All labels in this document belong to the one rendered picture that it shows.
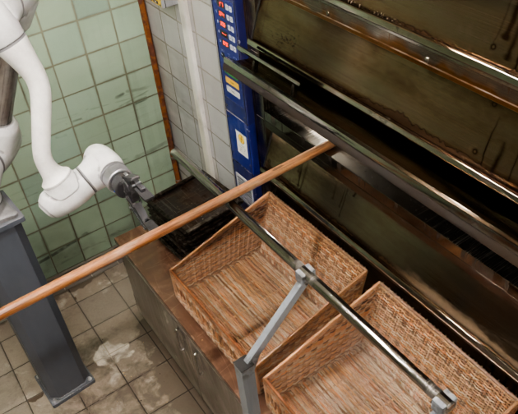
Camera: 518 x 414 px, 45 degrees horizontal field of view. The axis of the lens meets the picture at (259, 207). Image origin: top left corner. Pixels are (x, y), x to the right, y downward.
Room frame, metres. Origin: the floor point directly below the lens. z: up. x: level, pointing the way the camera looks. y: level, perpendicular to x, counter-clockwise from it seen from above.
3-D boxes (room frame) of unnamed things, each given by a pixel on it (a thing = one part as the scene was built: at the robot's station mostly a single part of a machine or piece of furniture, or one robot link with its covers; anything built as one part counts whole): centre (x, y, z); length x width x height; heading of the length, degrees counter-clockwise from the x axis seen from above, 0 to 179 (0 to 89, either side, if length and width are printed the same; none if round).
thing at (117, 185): (1.53, 0.39, 1.19); 0.09 x 0.07 x 0.08; 32
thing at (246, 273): (1.51, 0.01, 0.72); 0.56 x 0.49 x 0.28; 32
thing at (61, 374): (1.72, 0.96, 0.50); 0.21 x 0.21 x 1.00; 35
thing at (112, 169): (1.60, 0.43, 1.19); 0.09 x 0.06 x 0.09; 122
